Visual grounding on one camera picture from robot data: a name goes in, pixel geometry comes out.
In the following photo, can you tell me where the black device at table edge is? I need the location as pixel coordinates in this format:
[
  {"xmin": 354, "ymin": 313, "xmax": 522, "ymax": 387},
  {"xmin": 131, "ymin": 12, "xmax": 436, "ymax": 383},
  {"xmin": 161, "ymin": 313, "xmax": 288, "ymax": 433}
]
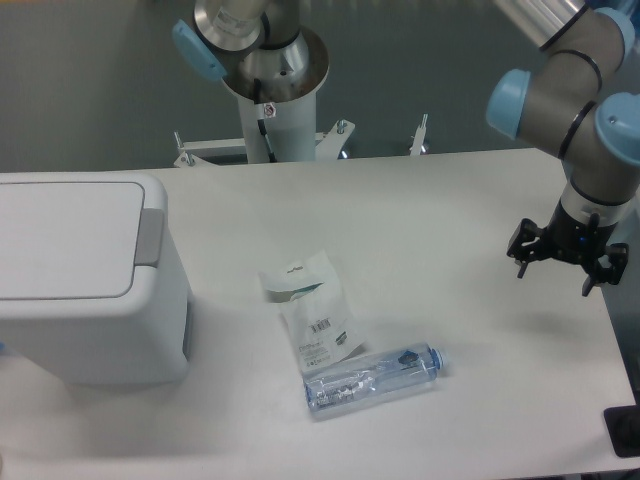
[{"xmin": 603, "ymin": 405, "xmax": 639, "ymax": 458}]

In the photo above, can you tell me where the white pedestal base frame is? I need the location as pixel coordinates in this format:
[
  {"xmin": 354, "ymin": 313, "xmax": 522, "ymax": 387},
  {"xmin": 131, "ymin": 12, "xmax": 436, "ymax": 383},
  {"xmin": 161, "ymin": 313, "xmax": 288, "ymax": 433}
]
[{"xmin": 172, "ymin": 113, "xmax": 430, "ymax": 168}]

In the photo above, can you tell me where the black cable on pedestal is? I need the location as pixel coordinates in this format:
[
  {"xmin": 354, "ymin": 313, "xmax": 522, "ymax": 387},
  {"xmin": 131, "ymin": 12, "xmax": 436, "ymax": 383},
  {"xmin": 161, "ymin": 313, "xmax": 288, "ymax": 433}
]
[{"xmin": 252, "ymin": 77, "xmax": 278, "ymax": 163}]

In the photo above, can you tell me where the clear plastic water bottle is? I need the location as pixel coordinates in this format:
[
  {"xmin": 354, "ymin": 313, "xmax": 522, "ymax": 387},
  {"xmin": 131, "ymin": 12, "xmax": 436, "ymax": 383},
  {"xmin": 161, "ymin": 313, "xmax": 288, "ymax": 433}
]
[{"xmin": 303, "ymin": 342, "xmax": 449, "ymax": 418}]

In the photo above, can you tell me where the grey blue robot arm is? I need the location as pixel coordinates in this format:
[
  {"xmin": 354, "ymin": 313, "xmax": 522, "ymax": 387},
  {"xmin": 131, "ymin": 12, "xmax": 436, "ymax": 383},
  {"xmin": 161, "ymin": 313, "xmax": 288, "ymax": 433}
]
[{"xmin": 172, "ymin": 1, "xmax": 639, "ymax": 291}]

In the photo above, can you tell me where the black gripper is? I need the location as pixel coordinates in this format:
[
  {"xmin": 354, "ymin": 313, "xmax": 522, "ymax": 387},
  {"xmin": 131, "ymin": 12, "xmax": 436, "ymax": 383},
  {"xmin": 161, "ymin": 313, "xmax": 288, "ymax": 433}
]
[{"xmin": 507, "ymin": 202, "xmax": 629, "ymax": 297}]

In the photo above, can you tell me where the white plastic package bag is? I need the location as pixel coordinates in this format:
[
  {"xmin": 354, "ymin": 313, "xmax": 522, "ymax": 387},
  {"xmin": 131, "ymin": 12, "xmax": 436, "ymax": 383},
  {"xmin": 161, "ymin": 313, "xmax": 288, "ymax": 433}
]
[{"xmin": 258, "ymin": 251, "xmax": 365, "ymax": 374}]

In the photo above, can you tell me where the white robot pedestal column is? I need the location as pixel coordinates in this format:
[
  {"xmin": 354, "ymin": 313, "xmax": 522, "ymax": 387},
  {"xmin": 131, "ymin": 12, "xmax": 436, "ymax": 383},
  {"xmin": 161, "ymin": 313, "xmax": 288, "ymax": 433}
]
[{"xmin": 224, "ymin": 26, "xmax": 329, "ymax": 138}]

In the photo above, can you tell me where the white push-lid trash can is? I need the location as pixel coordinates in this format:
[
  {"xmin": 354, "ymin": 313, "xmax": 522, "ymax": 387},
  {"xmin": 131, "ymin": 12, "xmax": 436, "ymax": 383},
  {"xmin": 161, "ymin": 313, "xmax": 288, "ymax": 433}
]
[{"xmin": 1, "ymin": 172, "xmax": 193, "ymax": 385}]

